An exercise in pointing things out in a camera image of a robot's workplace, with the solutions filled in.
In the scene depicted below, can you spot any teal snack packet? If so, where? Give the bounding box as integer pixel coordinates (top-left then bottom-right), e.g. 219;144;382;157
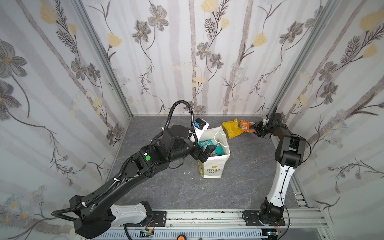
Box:
198;139;225;157

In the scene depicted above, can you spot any orange snack packet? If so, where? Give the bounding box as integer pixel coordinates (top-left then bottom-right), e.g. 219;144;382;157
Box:
240;120;255;133

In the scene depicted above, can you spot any white green paper bag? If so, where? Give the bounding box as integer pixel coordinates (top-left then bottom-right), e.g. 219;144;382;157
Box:
198;127;231;179

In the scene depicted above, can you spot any yellow snack packet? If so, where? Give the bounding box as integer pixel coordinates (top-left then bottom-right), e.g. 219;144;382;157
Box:
222;119;244;139

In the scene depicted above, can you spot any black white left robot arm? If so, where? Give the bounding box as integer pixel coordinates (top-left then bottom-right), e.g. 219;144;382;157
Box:
52;100;216;239

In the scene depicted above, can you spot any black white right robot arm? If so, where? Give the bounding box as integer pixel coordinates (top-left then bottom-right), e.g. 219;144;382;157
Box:
252;107;307;226

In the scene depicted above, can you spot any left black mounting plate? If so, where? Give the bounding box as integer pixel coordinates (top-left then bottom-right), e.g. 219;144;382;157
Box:
147;211;167;228

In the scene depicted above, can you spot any black mounting plate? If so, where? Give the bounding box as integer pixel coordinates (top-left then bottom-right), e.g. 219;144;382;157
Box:
147;211;167;228
242;210;286;227

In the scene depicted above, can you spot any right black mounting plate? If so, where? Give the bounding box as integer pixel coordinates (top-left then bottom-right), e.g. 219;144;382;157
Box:
242;210;286;227

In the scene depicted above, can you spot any orange black knob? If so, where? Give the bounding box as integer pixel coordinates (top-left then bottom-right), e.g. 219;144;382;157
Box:
177;235;187;240

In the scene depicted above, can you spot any small green circuit board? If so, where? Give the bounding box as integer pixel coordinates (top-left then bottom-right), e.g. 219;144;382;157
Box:
139;230;154;238

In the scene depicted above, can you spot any right corner aluminium profile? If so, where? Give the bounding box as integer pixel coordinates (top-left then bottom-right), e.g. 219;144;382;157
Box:
267;0;340;117

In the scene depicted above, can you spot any corner aluminium profile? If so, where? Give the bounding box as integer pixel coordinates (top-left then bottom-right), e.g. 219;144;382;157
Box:
267;0;340;117
71;0;134;119

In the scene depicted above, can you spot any left corner aluminium profile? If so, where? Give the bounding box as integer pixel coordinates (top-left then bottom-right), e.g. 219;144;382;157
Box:
71;0;134;119

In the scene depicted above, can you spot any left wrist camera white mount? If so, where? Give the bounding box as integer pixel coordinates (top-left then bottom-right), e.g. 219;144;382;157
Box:
194;118;210;141

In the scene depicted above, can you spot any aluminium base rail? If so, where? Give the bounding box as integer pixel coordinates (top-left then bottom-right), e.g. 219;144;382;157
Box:
110;205;328;231

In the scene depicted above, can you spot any white slotted cable duct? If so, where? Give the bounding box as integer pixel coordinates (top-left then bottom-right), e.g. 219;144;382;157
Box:
89;229;265;240

